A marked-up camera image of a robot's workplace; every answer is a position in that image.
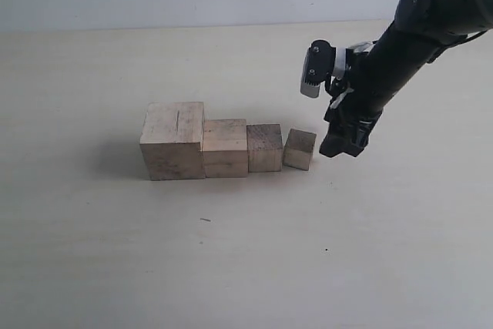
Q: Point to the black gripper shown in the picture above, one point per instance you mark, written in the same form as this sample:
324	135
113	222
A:
348	130

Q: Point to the smallest wooden cube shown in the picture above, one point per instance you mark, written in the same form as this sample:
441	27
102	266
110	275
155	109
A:
299	149

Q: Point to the third largest wooden cube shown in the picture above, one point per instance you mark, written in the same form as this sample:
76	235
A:
264	147

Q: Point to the second largest wooden cube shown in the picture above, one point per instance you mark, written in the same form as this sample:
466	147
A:
225	148

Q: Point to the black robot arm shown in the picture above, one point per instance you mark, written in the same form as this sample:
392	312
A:
362	80

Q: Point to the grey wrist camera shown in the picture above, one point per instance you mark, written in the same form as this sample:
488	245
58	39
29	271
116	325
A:
322	63

